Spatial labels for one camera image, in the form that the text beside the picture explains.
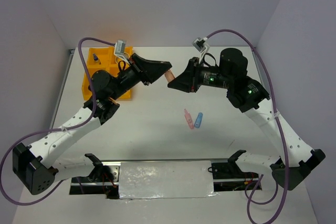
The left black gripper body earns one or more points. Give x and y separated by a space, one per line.
136 66

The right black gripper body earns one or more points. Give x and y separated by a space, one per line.
201 73

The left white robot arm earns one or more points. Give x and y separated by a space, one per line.
39 164

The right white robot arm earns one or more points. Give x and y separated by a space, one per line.
295 159

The yellow four-compartment tray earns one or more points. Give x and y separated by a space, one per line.
103 69

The small purple-capped glue bottle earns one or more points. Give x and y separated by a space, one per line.
96 59

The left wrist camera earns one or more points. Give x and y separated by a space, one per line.
119 50

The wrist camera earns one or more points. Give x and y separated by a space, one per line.
119 50
201 46

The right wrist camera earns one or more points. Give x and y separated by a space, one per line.
201 46

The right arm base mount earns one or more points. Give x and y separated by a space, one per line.
225 179

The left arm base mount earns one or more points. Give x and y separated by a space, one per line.
106 185

